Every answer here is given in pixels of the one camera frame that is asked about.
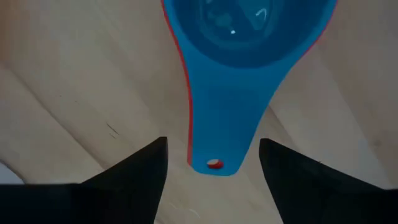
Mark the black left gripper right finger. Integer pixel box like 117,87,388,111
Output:
258,138,398,224

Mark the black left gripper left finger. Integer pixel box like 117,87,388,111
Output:
0,136,169,224

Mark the blue measuring cup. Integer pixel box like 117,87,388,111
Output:
161,0,338,177

